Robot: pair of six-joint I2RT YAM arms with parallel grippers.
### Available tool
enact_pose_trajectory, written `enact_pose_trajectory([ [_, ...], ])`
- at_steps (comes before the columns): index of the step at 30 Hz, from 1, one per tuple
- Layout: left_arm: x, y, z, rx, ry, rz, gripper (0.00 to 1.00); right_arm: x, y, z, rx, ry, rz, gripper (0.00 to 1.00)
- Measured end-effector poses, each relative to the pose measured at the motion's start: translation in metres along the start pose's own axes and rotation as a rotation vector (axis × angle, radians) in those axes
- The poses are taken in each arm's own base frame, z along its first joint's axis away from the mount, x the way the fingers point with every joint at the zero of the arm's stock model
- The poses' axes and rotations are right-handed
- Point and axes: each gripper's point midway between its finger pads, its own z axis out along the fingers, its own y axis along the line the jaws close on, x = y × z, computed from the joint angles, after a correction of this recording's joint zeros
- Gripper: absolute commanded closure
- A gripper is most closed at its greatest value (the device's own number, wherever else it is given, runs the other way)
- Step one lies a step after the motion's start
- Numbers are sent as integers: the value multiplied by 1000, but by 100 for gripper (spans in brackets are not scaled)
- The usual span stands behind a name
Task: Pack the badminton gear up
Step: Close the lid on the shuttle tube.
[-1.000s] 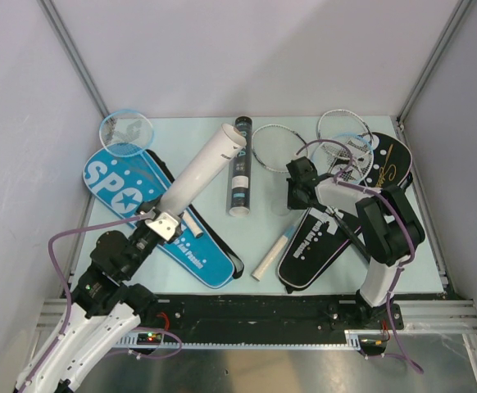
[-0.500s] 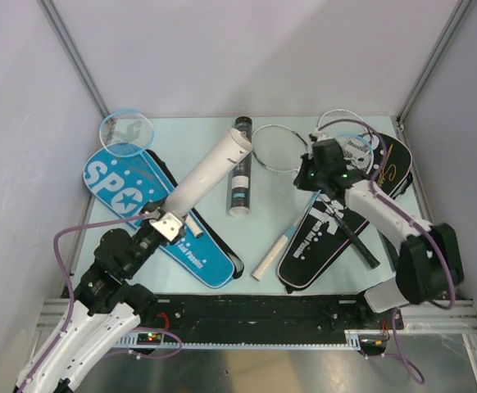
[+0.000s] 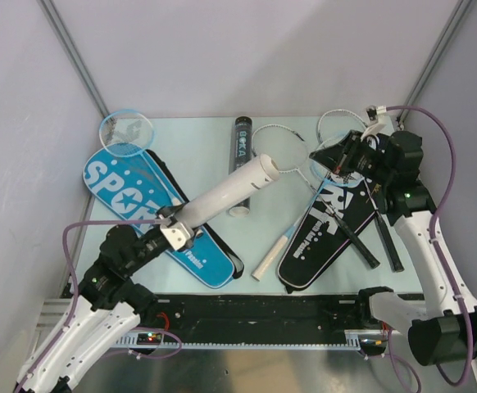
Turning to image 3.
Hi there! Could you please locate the right aluminium frame post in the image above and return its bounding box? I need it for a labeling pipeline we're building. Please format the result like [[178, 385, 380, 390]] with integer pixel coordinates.
[[397, 0, 475, 124]]

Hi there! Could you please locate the aluminium frame post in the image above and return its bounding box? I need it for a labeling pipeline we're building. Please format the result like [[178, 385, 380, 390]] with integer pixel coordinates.
[[37, 0, 110, 119], [397, 0, 475, 124]]

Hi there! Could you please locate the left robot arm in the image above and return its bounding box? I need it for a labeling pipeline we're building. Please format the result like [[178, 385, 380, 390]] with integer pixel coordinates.
[[15, 205, 198, 392]]

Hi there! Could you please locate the white racket right rear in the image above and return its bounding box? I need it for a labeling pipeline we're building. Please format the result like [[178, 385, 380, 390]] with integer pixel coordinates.
[[316, 109, 404, 273]]

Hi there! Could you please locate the white racket centre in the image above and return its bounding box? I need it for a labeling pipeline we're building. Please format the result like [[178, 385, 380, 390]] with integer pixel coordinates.
[[252, 124, 380, 269]]

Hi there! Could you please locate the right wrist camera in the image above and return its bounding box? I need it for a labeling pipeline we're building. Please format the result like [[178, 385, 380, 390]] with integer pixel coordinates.
[[361, 106, 388, 140]]

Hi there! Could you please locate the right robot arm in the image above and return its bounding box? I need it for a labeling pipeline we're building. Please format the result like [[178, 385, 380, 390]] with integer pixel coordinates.
[[310, 131, 477, 366]]

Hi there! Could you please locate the light green table mat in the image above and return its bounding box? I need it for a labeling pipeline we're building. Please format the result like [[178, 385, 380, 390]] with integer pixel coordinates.
[[69, 115, 447, 296]]

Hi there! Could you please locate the black racket cover gold script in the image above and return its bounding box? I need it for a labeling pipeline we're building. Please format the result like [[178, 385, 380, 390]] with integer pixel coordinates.
[[344, 131, 414, 230]]

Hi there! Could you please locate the white racket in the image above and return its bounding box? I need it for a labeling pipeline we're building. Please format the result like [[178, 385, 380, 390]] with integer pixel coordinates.
[[316, 109, 404, 273], [252, 124, 380, 269]]

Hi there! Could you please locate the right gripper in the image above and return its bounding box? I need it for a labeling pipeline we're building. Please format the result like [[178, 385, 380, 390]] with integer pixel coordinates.
[[310, 130, 393, 185]]

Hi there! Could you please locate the white shuttlecock tube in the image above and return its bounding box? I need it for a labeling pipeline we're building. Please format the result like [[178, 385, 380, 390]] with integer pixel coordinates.
[[175, 154, 280, 228]]

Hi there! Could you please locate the blue racket cover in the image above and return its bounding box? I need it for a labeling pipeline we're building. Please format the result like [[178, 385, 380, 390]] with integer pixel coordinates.
[[83, 149, 243, 289]]

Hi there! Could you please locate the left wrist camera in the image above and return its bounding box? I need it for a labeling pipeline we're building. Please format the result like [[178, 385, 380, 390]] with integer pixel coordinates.
[[160, 221, 194, 251]]

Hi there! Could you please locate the black shuttlecock tube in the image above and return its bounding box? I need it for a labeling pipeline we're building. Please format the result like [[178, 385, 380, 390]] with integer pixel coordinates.
[[228, 116, 252, 218]]

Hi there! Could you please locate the light blue racket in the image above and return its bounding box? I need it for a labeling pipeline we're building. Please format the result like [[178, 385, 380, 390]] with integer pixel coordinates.
[[249, 130, 373, 282], [98, 109, 182, 206]]

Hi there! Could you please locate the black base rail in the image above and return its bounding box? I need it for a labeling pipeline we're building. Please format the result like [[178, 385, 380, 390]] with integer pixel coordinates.
[[139, 294, 384, 347]]

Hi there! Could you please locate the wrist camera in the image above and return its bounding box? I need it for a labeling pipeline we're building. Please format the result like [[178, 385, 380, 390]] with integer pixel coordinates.
[[361, 106, 388, 140], [160, 221, 194, 251]]

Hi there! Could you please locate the left aluminium frame post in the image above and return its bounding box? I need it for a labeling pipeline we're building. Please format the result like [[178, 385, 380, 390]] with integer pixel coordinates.
[[37, 0, 110, 119]]

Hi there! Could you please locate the black racket cover front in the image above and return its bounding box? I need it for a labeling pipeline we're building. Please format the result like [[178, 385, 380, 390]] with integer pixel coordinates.
[[276, 182, 375, 293]]

